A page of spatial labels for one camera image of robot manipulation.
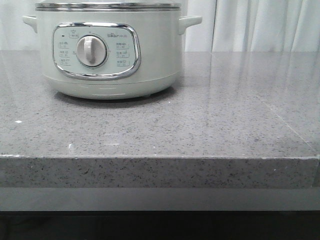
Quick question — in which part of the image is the pale green electric cooking pot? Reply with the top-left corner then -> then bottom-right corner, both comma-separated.
22,10 -> 202,100

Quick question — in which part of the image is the glass pot lid steel rim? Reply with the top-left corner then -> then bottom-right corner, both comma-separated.
35,0 -> 181,12

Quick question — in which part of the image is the white curtain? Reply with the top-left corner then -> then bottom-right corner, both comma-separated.
0,0 -> 320,52

